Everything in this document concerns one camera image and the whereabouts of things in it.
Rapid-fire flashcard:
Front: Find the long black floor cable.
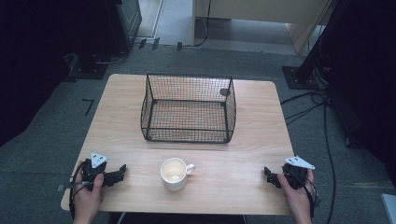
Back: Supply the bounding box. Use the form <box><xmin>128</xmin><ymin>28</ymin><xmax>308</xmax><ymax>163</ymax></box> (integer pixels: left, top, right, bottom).
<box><xmin>322</xmin><ymin>92</ymin><xmax>337</xmax><ymax>224</ymax></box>

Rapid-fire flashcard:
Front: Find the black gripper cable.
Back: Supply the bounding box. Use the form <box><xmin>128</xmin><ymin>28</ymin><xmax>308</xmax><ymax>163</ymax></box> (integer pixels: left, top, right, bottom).
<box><xmin>68</xmin><ymin>160</ymin><xmax>94</xmax><ymax>220</ymax></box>
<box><xmin>303</xmin><ymin>175</ymin><xmax>319</xmax><ymax>220</ymax></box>

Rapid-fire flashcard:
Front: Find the black wire mesh basket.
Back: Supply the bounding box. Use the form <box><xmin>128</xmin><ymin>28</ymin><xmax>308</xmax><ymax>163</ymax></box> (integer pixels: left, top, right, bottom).
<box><xmin>140</xmin><ymin>73</ymin><xmax>237</xmax><ymax>145</ymax></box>

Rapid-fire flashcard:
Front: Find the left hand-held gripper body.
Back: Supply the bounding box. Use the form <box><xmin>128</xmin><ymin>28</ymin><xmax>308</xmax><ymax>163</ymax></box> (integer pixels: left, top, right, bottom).
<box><xmin>81</xmin><ymin>152</ymin><xmax>110</xmax><ymax>185</ymax></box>

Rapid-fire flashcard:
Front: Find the thin black cable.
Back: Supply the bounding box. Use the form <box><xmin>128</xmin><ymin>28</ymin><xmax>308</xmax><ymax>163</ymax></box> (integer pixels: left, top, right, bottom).
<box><xmin>279</xmin><ymin>89</ymin><xmax>328</xmax><ymax>126</ymax></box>

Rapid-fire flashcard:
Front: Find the white cup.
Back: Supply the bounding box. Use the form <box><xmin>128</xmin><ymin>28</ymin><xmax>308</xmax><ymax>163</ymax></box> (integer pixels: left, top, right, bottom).
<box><xmin>160</xmin><ymin>157</ymin><xmax>196</xmax><ymax>192</ymax></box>

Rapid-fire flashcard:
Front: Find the beige wooden cabinet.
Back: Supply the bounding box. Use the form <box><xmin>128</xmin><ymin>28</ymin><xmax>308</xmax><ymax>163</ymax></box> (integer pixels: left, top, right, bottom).
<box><xmin>191</xmin><ymin>0</ymin><xmax>334</xmax><ymax>55</ymax></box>

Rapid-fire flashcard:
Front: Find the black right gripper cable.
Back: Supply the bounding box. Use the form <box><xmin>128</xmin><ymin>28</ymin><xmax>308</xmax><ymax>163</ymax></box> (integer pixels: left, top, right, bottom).
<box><xmin>303</xmin><ymin>175</ymin><xmax>319</xmax><ymax>220</ymax></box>

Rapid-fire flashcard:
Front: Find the grey flat strap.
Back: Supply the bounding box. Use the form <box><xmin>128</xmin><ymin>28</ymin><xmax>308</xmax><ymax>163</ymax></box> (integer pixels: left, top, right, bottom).
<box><xmin>56</xmin><ymin>182</ymin><xmax>94</xmax><ymax>192</ymax></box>

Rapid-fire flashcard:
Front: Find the black stand with base plate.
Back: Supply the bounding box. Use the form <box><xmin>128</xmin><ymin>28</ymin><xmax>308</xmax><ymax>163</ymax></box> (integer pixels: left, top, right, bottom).
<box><xmin>64</xmin><ymin>50</ymin><xmax>109</xmax><ymax>82</ymax></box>

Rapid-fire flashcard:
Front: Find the person's dark clothing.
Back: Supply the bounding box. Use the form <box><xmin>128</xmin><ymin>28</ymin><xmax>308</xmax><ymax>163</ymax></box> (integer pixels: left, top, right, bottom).
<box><xmin>108</xmin><ymin>212</ymin><xmax>248</xmax><ymax>224</ymax></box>

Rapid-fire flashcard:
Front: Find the black cabinet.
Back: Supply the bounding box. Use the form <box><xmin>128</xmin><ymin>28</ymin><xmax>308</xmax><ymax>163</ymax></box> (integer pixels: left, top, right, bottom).
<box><xmin>104</xmin><ymin>0</ymin><xmax>143</xmax><ymax>58</ymax></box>

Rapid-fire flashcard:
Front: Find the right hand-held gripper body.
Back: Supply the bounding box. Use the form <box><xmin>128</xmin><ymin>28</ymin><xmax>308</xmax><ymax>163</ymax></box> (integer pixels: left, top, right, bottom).
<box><xmin>281</xmin><ymin>155</ymin><xmax>316</xmax><ymax>190</ymax></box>

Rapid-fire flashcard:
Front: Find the white board corner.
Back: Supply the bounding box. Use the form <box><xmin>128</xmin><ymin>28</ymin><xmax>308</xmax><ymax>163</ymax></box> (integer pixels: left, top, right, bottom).
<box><xmin>379</xmin><ymin>192</ymin><xmax>396</xmax><ymax>224</ymax></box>

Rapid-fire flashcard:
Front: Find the black slanted stand with base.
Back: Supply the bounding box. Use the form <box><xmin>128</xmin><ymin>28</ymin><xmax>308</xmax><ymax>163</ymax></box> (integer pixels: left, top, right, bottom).
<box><xmin>281</xmin><ymin>0</ymin><xmax>347</xmax><ymax>91</ymax></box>

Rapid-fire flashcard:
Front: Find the person's left hand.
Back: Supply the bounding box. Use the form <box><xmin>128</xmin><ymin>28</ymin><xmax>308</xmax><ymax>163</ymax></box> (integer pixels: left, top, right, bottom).
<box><xmin>72</xmin><ymin>161</ymin><xmax>106</xmax><ymax>224</ymax></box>

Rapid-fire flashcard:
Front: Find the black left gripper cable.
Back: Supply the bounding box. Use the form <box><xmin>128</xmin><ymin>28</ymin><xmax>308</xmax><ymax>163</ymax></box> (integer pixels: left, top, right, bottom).
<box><xmin>68</xmin><ymin>160</ymin><xmax>94</xmax><ymax>220</ymax></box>

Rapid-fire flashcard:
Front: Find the person's right hand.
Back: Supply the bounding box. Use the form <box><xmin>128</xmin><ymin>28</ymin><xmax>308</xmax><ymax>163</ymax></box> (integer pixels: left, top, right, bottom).
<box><xmin>276</xmin><ymin>169</ymin><xmax>316</xmax><ymax>224</ymax></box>

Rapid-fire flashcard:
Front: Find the dark curtain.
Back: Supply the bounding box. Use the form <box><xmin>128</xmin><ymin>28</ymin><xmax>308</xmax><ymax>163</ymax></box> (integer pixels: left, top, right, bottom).
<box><xmin>320</xmin><ymin>0</ymin><xmax>396</xmax><ymax>188</ymax></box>
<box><xmin>0</xmin><ymin>0</ymin><xmax>116</xmax><ymax>147</ymax></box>

